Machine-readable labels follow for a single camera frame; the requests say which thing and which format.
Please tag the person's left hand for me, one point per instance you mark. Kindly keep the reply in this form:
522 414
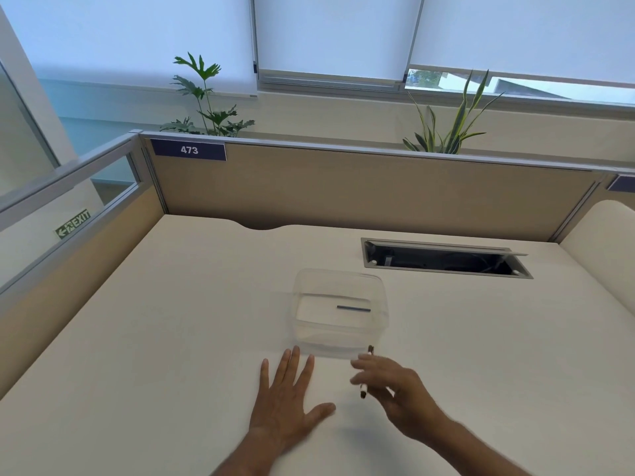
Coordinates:
280 406

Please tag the person's right hand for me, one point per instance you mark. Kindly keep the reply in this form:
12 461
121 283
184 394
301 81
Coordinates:
409 401

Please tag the person's left thumb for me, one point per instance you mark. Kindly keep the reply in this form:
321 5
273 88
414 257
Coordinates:
320 412

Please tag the person's right thumb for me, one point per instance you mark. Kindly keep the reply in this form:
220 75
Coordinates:
364 379

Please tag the person's left little finger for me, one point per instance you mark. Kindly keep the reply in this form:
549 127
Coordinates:
265 375

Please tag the black pen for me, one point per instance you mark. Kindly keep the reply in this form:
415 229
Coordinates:
370 348

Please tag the person's left forearm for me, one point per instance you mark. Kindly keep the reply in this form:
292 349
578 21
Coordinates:
253 456

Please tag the person's right forearm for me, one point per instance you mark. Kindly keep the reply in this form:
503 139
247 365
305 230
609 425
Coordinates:
476 448

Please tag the clear plastic container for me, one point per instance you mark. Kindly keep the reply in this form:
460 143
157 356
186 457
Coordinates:
342 327

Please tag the thin dark stick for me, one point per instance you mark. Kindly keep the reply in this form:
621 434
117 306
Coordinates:
353 308

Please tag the beige desk partition panel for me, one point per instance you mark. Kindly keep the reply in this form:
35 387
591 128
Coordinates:
372 193

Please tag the blue partition label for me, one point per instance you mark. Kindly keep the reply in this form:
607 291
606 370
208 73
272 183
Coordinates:
188 150
624 183

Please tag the green exit sign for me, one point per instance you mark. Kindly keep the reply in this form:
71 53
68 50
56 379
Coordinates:
74 223

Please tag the beige glass-topped side partition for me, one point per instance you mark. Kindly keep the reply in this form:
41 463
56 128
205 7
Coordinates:
69 227

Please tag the long-leaf snake plant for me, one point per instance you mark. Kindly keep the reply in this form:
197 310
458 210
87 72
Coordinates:
459 126

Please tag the broad-leaf green plant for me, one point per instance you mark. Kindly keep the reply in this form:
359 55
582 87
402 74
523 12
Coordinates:
204 94

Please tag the white roller blind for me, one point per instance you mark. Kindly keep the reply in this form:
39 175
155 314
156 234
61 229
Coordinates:
526 34
144 39
337 32

